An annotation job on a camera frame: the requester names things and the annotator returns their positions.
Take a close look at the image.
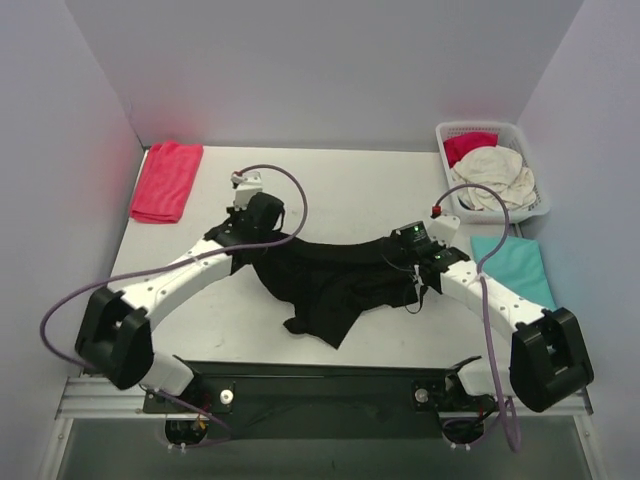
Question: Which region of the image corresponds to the cream t shirt in basket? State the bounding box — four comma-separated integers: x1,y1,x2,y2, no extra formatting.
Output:
451,146,537,210

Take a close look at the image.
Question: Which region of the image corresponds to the folded pink t shirt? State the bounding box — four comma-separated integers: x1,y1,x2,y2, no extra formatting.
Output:
129,141,204,224

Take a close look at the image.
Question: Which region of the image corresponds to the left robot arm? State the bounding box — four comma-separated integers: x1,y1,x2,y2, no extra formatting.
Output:
75,193,284,412

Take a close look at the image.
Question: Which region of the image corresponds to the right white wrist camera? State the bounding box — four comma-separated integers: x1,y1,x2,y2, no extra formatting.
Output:
427,205,461,247

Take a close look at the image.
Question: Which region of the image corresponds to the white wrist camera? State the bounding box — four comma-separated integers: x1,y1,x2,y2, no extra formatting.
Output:
231,171,263,211
427,205,461,247

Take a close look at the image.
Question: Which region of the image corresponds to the white laundry basket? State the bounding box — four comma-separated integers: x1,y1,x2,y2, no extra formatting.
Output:
436,120,551,224

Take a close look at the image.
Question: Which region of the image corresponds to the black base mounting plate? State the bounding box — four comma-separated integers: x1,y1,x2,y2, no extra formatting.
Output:
142,355,501,441

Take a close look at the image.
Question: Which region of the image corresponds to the black t shirt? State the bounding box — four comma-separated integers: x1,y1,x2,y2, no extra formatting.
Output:
238,237,428,349

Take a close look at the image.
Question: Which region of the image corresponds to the aluminium rail frame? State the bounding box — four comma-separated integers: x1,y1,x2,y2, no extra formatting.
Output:
53,376,610,479

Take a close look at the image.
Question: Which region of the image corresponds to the folded teal t shirt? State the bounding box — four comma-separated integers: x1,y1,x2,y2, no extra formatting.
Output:
483,236,556,311

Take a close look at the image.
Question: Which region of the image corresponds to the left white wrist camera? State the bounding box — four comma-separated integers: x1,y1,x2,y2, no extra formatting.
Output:
231,171,263,211

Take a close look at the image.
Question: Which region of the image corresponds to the red t shirt in basket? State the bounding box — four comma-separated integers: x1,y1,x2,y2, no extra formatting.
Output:
443,132,499,168

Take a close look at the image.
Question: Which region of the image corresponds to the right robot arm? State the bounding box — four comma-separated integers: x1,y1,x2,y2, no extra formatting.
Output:
384,217,595,413

